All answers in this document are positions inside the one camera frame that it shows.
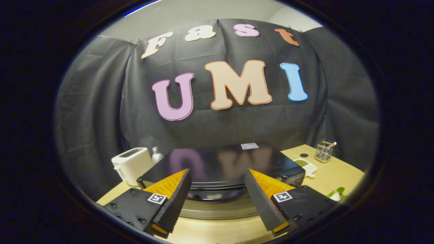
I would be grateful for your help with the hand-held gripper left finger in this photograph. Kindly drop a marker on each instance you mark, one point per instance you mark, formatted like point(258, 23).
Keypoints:
point(176, 203)

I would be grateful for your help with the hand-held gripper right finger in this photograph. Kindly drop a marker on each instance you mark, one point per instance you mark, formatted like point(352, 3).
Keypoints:
point(259, 200)

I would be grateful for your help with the black toaster oven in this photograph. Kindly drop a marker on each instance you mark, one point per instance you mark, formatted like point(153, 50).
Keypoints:
point(223, 162)

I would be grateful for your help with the lettuce sandwich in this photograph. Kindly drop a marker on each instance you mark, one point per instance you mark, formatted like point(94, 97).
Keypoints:
point(336, 194)

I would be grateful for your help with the white bread toaster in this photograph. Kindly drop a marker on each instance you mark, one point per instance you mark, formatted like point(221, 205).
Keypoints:
point(132, 166)

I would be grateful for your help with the white divided grain dish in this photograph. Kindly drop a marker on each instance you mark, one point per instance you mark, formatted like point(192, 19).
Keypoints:
point(307, 166)

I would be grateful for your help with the black backdrop cloth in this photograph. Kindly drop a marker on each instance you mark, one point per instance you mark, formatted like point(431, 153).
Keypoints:
point(237, 125)

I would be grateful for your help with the wooden stick utensil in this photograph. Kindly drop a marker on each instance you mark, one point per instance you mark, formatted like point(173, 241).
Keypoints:
point(330, 145)

